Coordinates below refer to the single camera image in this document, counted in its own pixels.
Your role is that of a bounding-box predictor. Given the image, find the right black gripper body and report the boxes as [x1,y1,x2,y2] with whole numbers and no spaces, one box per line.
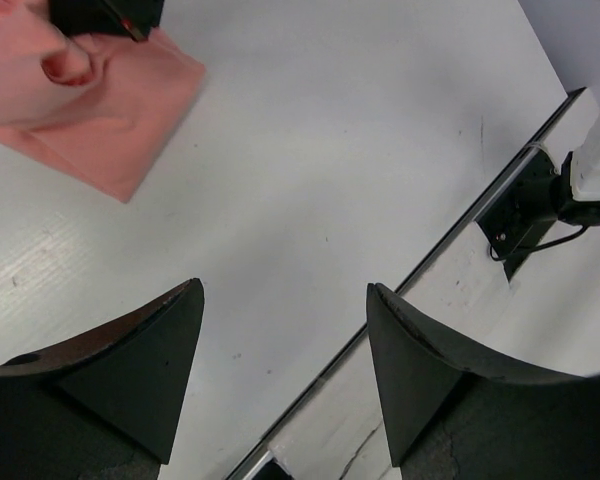
[48,0,165,42]

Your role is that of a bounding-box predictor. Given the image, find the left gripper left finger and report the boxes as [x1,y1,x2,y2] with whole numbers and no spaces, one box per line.
[0,279,204,479]

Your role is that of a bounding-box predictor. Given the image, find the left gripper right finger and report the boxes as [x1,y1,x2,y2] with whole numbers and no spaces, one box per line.
[366,284,600,479]

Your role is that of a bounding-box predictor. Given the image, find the salmon pink t shirt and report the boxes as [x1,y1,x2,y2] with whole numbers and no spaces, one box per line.
[0,1,205,203]

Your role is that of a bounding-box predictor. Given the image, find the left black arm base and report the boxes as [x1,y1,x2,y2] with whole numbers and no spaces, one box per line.
[478,150,594,280]

